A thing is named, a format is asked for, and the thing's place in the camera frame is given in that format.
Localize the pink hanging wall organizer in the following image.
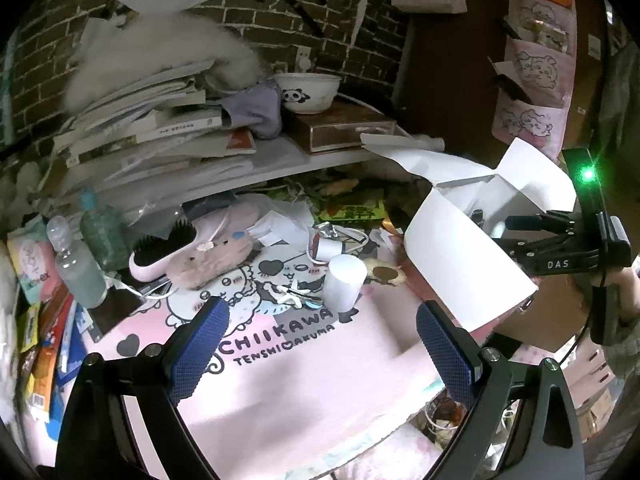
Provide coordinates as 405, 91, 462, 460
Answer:
491, 0, 577, 159

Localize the blue booklet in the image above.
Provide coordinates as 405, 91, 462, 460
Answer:
46, 321, 87, 441

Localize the purple cloth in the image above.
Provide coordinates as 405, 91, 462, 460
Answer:
219, 79, 282, 140

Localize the brown wooden drawer box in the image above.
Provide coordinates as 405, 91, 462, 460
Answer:
283, 102, 396, 154

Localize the pink desk mat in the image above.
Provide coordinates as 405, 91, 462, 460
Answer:
82, 244, 442, 479

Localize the white shelf board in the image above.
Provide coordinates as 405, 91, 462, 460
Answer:
99, 136, 378, 212

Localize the green bottle blue cap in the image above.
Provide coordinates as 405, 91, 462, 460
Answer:
79, 190, 130, 272

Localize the white cylinder cup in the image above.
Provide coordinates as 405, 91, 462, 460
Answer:
322, 255, 368, 313

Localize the clear bottle with liquid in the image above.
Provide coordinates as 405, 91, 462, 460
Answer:
47, 216, 107, 310

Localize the stack of books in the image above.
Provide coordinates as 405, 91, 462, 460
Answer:
47, 60, 233, 197

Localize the panda ceramic bowl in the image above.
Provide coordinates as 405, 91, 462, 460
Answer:
274, 73, 341, 115

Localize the pink hair brush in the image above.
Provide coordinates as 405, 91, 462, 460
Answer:
129, 207, 231, 283

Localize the white cardboard box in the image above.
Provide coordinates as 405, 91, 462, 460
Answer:
361, 134, 576, 332

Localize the person right hand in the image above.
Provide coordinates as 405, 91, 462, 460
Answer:
604, 257, 640, 323

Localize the pink Kotex pack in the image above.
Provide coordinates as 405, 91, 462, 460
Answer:
8, 214, 62, 304

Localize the white fluffy fur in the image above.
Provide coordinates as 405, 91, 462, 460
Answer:
64, 13, 266, 114

